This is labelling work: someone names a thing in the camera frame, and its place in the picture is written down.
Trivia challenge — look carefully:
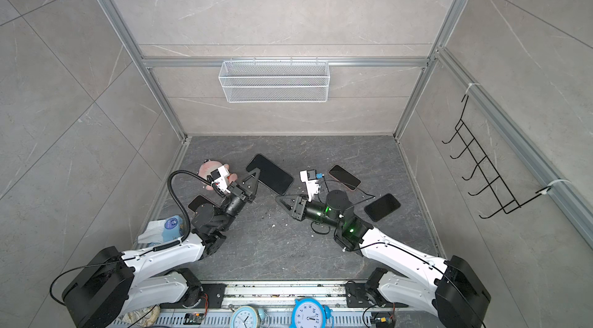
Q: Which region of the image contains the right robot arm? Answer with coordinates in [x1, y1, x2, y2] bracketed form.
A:
[276, 191, 491, 327]

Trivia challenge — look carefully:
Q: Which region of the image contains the dark phone near left wall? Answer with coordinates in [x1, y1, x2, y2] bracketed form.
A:
[188, 195, 215, 212]

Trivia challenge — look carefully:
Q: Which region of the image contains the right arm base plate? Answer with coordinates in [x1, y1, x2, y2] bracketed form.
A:
[344, 281, 386, 308]

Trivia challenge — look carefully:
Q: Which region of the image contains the black phone case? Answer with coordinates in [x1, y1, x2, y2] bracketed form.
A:
[364, 194, 401, 222]

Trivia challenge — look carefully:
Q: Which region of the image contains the black phone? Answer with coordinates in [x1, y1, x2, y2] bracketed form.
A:
[246, 153, 294, 196]

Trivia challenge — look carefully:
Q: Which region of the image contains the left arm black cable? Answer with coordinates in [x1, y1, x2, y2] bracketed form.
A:
[166, 169, 216, 242]

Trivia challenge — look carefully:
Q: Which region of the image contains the blue alarm clock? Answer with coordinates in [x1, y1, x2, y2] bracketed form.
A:
[290, 297, 334, 328]

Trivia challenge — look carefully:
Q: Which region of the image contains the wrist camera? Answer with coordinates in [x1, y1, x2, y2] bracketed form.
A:
[300, 170, 324, 202]
[210, 165, 231, 194]

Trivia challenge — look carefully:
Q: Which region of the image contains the phone in red case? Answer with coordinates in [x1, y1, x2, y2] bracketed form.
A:
[328, 164, 361, 191]

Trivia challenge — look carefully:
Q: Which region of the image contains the black wall hook rack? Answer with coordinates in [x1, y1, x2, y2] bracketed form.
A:
[441, 95, 569, 220]

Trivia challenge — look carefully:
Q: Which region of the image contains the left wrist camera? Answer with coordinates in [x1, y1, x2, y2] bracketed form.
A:
[210, 165, 231, 194]

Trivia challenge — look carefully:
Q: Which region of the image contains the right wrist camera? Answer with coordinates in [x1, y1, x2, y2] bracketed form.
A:
[300, 170, 324, 202]

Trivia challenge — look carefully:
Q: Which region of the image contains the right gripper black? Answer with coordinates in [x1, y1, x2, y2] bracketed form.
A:
[279, 194, 345, 232]

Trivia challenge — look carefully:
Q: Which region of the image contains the white wire basket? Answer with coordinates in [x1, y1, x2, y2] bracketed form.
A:
[219, 60, 330, 103]

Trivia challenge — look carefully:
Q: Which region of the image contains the blue wet wipes pack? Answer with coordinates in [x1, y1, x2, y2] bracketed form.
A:
[137, 215, 185, 246]

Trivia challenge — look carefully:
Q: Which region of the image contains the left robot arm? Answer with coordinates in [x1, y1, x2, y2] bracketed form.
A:
[61, 168, 260, 327]

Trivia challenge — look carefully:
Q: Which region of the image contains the pink plush toy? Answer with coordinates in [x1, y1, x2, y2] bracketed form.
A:
[199, 161, 238, 191]

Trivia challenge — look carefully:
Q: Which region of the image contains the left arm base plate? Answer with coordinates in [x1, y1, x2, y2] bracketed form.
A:
[182, 283, 226, 309]

